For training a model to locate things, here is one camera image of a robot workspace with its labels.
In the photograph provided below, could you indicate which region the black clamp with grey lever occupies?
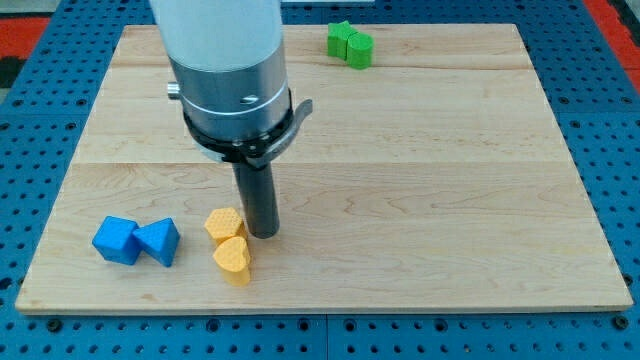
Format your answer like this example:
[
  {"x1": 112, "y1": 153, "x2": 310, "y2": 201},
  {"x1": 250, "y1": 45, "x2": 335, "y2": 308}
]
[{"x1": 183, "y1": 99, "x2": 313, "y2": 169}]

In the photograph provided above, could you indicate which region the blue cube block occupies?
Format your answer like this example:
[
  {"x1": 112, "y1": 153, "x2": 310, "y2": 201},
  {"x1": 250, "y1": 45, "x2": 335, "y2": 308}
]
[{"x1": 92, "y1": 216, "x2": 141, "y2": 265}]

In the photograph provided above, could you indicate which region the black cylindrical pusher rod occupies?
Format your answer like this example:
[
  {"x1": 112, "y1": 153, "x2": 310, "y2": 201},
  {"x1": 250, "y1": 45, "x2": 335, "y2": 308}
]
[{"x1": 233, "y1": 163, "x2": 280, "y2": 239}]

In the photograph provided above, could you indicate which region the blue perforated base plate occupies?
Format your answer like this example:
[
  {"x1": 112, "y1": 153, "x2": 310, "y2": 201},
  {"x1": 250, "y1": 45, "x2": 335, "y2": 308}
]
[{"x1": 1, "y1": 0, "x2": 639, "y2": 359}]

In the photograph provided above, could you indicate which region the green star block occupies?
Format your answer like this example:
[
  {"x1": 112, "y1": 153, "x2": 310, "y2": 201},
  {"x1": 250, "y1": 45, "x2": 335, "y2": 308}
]
[{"x1": 327, "y1": 21, "x2": 358, "y2": 60}]

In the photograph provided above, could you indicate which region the green circle block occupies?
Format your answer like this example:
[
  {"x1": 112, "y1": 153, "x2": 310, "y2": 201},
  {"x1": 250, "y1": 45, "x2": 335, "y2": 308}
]
[{"x1": 346, "y1": 32, "x2": 375, "y2": 70}]

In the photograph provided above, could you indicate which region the yellow heart block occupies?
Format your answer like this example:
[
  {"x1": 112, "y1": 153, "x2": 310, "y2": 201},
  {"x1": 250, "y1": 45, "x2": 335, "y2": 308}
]
[{"x1": 213, "y1": 236, "x2": 251, "y2": 286}]

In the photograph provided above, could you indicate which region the light wooden board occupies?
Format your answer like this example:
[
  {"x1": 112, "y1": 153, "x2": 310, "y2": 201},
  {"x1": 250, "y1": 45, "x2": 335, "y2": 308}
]
[{"x1": 15, "y1": 24, "x2": 633, "y2": 315}]

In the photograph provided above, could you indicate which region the yellow hexagon block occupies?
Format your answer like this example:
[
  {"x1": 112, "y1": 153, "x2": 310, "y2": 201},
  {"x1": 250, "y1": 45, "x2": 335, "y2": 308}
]
[{"x1": 204, "y1": 207, "x2": 248, "y2": 246}]

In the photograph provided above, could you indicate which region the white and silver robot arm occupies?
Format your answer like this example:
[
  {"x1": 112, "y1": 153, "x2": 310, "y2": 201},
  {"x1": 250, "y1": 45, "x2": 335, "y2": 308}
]
[{"x1": 150, "y1": 0, "x2": 291, "y2": 142}]

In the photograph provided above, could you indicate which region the blue triangle block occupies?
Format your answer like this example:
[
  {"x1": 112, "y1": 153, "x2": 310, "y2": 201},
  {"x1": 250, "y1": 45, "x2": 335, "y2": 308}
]
[{"x1": 133, "y1": 218, "x2": 181, "y2": 267}]

